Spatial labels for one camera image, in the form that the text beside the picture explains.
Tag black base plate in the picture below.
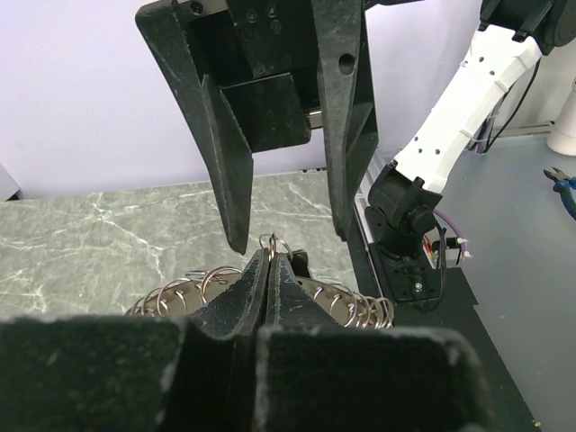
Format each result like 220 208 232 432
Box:
346 197 541 432

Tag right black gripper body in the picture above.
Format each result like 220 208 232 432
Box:
186 1 320 152

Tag blue handled pliers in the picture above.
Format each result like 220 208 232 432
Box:
544 167 576 221

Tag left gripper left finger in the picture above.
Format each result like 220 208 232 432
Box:
1 250 269 431

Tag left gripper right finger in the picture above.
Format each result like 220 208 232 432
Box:
254 251 505 432

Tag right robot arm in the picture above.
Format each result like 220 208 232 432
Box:
135 1 575 259

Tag metal disc keyring organizer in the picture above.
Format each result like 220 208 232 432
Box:
123 231 397 330

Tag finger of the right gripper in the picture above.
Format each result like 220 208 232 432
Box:
135 1 254 255
311 1 378 240

